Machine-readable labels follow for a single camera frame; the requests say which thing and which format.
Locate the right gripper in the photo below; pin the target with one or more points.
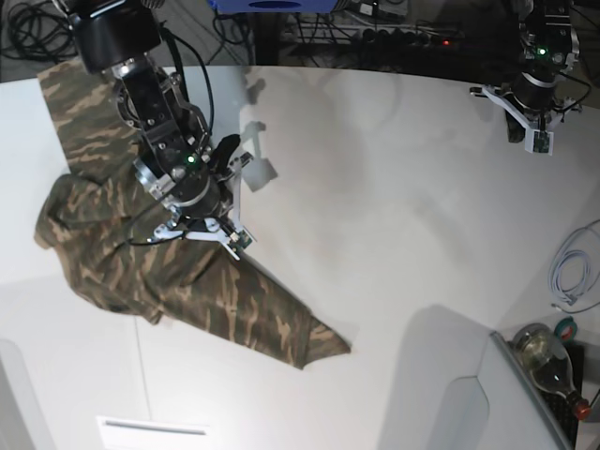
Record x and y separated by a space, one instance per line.
195 191

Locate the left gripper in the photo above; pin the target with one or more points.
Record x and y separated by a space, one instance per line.
533 93

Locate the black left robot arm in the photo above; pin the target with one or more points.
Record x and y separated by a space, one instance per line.
549 50

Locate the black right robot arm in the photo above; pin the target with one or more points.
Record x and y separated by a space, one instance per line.
176 165

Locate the blue box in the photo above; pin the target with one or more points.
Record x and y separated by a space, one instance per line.
277 6

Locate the green tape roll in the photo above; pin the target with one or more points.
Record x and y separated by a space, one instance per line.
566 329

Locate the clear plastic bottle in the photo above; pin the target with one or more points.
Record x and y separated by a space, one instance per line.
547 362

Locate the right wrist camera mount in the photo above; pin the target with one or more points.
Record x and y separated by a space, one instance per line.
228 231

